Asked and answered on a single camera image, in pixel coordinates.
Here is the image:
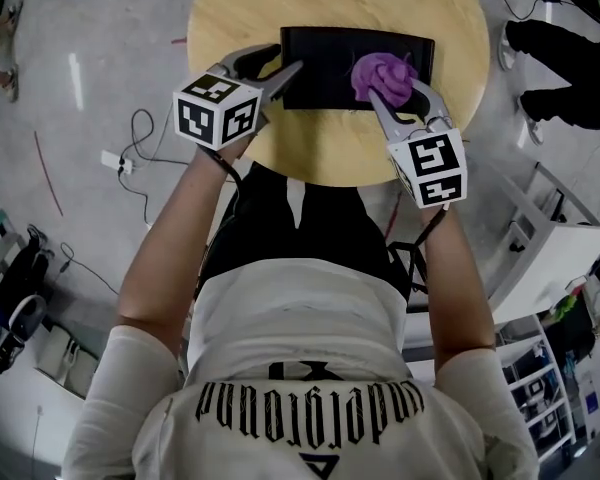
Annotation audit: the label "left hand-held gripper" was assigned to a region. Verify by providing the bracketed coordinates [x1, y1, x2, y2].
[172, 43, 306, 153]

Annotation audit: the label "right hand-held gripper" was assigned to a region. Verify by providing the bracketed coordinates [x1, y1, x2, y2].
[367, 80, 470, 211]

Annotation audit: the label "purple cloth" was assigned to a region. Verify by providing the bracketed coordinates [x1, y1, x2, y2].
[350, 51, 419, 107]

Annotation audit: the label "black rectangular box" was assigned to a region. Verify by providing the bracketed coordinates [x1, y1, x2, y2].
[278, 25, 436, 114]

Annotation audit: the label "person's right forearm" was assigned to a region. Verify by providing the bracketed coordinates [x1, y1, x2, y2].
[419, 206, 497, 357]

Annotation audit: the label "person's left forearm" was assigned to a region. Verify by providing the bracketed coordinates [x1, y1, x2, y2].
[115, 143, 241, 337]

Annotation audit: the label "person's black trousers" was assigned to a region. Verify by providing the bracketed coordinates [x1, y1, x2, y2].
[199, 160, 411, 302]

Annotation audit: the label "white power strip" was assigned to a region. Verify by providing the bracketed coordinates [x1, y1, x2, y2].
[100, 149, 136, 174]

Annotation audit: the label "person's white printed t-shirt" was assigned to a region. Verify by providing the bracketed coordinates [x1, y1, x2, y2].
[62, 260, 541, 480]

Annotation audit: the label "white metal rack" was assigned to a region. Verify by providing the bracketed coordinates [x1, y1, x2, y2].
[494, 312, 581, 464]

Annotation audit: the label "black bag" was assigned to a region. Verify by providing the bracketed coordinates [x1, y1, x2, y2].
[0, 225, 56, 374]

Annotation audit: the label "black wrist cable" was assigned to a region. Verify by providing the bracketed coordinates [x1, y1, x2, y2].
[199, 146, 245, 205]
[414, 202, 451, 249]

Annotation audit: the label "grey power cable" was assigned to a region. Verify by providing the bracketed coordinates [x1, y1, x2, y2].
[117, 108, 191, 229]

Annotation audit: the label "thin black floor cable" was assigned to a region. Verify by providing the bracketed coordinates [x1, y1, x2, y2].
[59, 241, 119, 297]

